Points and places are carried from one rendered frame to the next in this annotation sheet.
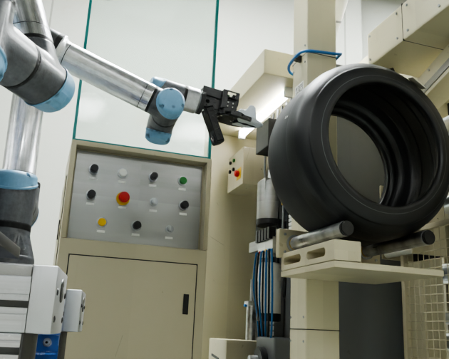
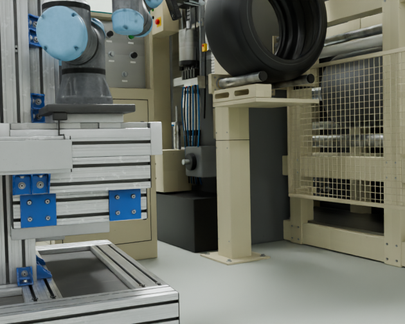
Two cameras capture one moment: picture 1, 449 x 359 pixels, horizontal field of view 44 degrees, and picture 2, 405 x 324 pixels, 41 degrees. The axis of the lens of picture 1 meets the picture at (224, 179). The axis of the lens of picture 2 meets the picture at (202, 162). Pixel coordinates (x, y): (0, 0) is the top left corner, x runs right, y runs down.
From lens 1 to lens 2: 0.82 m
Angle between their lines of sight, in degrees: 22
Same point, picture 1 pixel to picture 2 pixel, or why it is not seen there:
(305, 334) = (228, 143)
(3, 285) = (137, 133)
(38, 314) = (155, 145)
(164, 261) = (125, 99)
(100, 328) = not seen: hidden behind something
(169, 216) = (123, 65)
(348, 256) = (263, 94)
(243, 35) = not seen: outside the picture
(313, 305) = (233, 124)
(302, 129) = (234, 8)
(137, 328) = not seen: hidden behind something
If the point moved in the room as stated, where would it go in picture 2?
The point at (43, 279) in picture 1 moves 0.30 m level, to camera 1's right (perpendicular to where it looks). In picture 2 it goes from (155, 128) to (260, 127)
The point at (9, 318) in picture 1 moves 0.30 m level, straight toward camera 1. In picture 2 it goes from (143, 148) to (203, 148)
